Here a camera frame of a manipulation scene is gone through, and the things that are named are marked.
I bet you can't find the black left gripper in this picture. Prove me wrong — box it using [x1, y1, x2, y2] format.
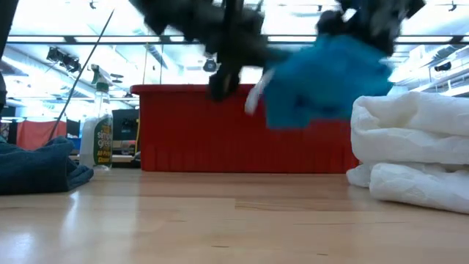
[204, 21, 290, 102]

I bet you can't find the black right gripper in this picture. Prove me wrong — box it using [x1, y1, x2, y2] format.
[317, 10, 400, 56]

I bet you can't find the bright blue cloth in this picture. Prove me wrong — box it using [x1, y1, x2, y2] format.
[244, 34, 395, 130]

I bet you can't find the white fluffy blanket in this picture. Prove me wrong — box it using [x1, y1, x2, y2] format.
[346, 90, 469, 216]

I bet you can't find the dark teal towel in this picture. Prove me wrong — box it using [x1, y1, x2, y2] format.
[0, 136, 95, 196]

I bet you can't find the red plastic laundry bin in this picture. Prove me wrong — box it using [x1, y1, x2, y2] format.
[130, 83, 360, 174]

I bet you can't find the black computer monitor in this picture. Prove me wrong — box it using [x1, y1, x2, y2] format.
[111, 109, 140, 142]

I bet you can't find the green-label spray cleaner bottle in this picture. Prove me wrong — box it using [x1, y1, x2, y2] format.
[79, 64, 114, 172]

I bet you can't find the thin black diagonal rod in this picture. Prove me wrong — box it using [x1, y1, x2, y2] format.
[49, 9, 115, 142]

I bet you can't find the red fabric partition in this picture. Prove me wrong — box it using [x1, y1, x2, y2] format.
[16, 120, 68, 150]

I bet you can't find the yellow hanging cable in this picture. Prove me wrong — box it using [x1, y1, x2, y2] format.
[134, 43, 149, 155]

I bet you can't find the black horizontal frame crossbar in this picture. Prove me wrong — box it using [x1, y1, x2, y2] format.
[7, 34, 469, 45]

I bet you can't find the long black ceiling camera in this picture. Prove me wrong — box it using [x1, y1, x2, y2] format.
[45, 46, 82, 73]

